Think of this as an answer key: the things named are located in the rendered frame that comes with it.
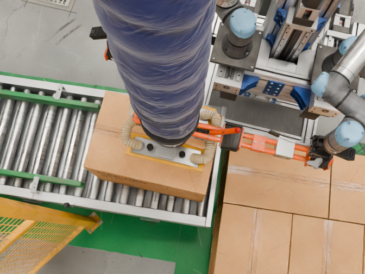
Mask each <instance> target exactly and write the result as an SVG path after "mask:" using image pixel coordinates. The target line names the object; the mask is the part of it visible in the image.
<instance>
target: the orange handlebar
mask: <svg viewBox="0 0 365 274"><path fill-rule="evenodd" d="M133 121H134V122H135V123H137V124H141V122H140V119H138V116H137V115H136V114H135V112H134V113H133ZM197 128H201V129H206V130H217V129H223V128H221V127H217V126H212V125H209V124H204V123H200V122H199V124H198V127H197ZM192 136H194V137H198V138H202V139H206V140H211V141H216V142H220V139H221V137H218V136H213V135H209V134H204V133H200V132H194V134H193V135H192ZM243 138H245V139H250V140H252V142H251V144H248V143H245V142H242V143H241V147H242V148H247V149H250V150H251V151H255V152H260V153H262V152H263V153H268V154H273V155H275V150H274V149H271V148H266V147H265V143H267V144H271V145H276V144H277V140H274V139H270V138H267V137H266V136H261V135H256V134H254V135H252V134H248V133H243ZM294 149H295V150H298V151H302V152H307V153H308V150H309V147H305V146H300V145H296V144H295V147H294ZM292 159H294V160H299V161H304V162H307V159H308V157H305V156H302V155H297V154H293V158H292ZM332 163H333V158H332V159H331V161H330V165H331V164H332Z"/></svg>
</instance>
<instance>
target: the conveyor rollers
mask: <svg viewBox="0 0 365 274"><path fill-rule="evenodd" d="M14 104H15V100H14V99H7V100H6V102H5V106H4V109H3V112H2V116H1V120H0V152H1V149H2V145H3V141H4V138H5V134H6V132H7V128H8V124H9V121H10V117H11V113H12V110H13V107H14ZM28 105H29V102H25V101H21V102H20V106H19V108H18V112H17V115H16V119H15V123H14V127H13V129H12V133H11V137H10V140H9V144H8V148H7V151H6V154H5V158H4V162H3V165H2V169H7V170H11V167H12V163H13V160H14V156H15V153H16V149H17V145H18V141H19V139H20V135H21V131H22V127H23V124H24V120H25V117H26V113H27V109H28ZM57 107H58V106H54V105H49V107H48V111H47V115H46V119H45V124H44V126H43V130H42V134H41V138H40V142H39V146H38V149H37V153H36V157H35V161H34V165H33V169H32V173H34V174H38V175H40V174H41V170H42V166H43V161H44V158H45V154H46V150H47V146H48V142H49V138H50V135H51V131H52V127H53V123H54V119H55V114H56V110H57ZM42 108H43V104H40V103H35V104H34V108H33V112H32V116H31V119H30V123H29V126H28V130H27V134H26V138H25V141H24V144H23V148H22V152H21V156H20V160H19V162H18V167H17V171H21V172H26V169H27V165H28V161H29V157H30V153H31V150H32V146H33V142H34V138H35V134H36V130H37V127H38V124H39V120H40V116H41V112H42ZM71 110H72V108H65V107H63V110H62V114H61V119H60V123H59V127H58V131H57V134H56V138H55V143H54V147H53V151H52V155H51V159H50V162H49V167H48V171H47V176H52V177H55V175H56V171H57V168H58V163H59V159H60V155H61V150H62V146H63V143H64V139H65V135H66V131H67V126H68V122H69V119H70V114H71ZM85 113H86V110H80V109H78V111H77V115H76V118H75V123H74V127H73V131H72V136H71V140H70V144H69V147H68V152H67V156H66V160H65V165H64V169H63V172H62V176H61V178H65V179H70V177H71V173H72V169H73V164H74V160H75V155H76V152H77V148H78V143H79V139H80V134H81V130H82V127H83V122H84V118H85ZM98 114H99V112H94V111H93V112H92V114H91V119H90V123H89V128H88V131H87V136H86V140H85V145H84V149H83V154H82V157H81V162H80V166H79V171H78V175H77V180H79V181H82V182H85V179H86V175H87V169H86V168H84V167H83V165H84V161H85V158H86V155H87V151H88V149H89V145H90V141H91V138H92V134H93V131H94V128H95V125H96V122H97V118H98ZM210 177H211V174H210ZM8 178H9V176H3V175H0V184H1V185H7V182H8ZM100 181H101V179H100V178H98V177H97V176H95V175H93V177H92V182H91V187H90V192H89V196H88V198H89V199H93V200H96V199H97V196H98V191H99V186H100ZM22 183H23V178H16V177H15V178H14V182H13V185H12V186H14V187H18V188H21V187H22ZM115 185H116V183H114V182H109V181H107V185H106V189H105V195H104V200H103V201H107V202H112V199H113V195H114V190H115ZM209 185H210V179H209V184H208V187H207V192H206V195H205V198H204V200H203V202H202V203H201V202H198V207H197V214H196V215H197V216H201V217H205V212H206V205H207V197H208V192H209ZM52 187H53V183H47V182H45V183H44V186H43V190H42V191H45V192H52ZM130 187H131V186H127V185H122V189H121V194H120V198H119V203H120V204H128V198H129V193H130ZM83 189H84V188H79V187H75V188H74V192H73V196H75V197H82V193H83ZM67 190H68V185H61V184H60V185H59V190H58V193H59V194H62V195H66V194H67ZM145 192H146V190H145V189H140V188H137V192H136V198H135V204H134V206H137V207H143V202H144V196H145ZM160 196H161V193H158V192H152V198H151V202H150V208H151V209H158V208H159V202H160ZM175 199H176V197H175V196H171V195H167V202H166V208H165V211H171V212H174V206H175ZM190 207H191V200H187V199H184V198H183V199H182V206H181V213H182V214H190Z"/></svg>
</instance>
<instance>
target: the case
mask: <svg viewBox="0 0 365 274"><path fill-rule="evenodd" d="M129 105H130V99H129V95H124V94H119V93H116V92H111V91H105V95H104V98H103V101H102V105H101V108H100V111H99V114H98V118H97V122H96V125H95V128H94V131H93V134H92V138H91V141H90V145H89V149H88V151H87V155H86V158H85V161H84V165H83V167H84V168H86V169H87V170H88V171H90V172H91V173H93V174H94V175H95V176H97V177H98V178H100V179H101V180H106V181H109V182H114V183H118V184H123V185H127V186H132V187H135V188H140V189H145V190H149V191H153V192H158V193H161V194H166V195H171V196H175V197H180V198H184V199H187V200H192V201H197V202H201V203H202V202H203V200H204V198H205V195H206V192H207V187H208V184H209V179H210V174H211V169H212V164H213V159H214V155H215V150H216V146H217V142H216V141H215V150H214V153H213V157H212V159H211V160H210V162H208V163H206V164H204V168H203V172H197V171H192V170H188V169H183V168H180V167H176V166H172V165H167V164H163V163H158V162H155V161H150V160H146V159H141V158H137V157H132V156H129V155H126V154H125V152H126V149H127V146H126V145H124V143H123V142H122V139H121V135H122V130H123V129H122V128H123V126H124V124H125V122H126V121H127V119H129V118H130V117H129V114H128V108H129ZM131 133H136V134H141V135H145V136H147V135H146V133H145V132H144V130H143V128H142V127H141V126H137V125H136V126H134V127H133V128H132V130H131ZM184 145H189V146H193V147H198V148H202V149H205V146H206V143H205V142H204V141H203V140H198V139H194V138H189V139H188V140H187V141H186V142H185V143H184Z"/></svg>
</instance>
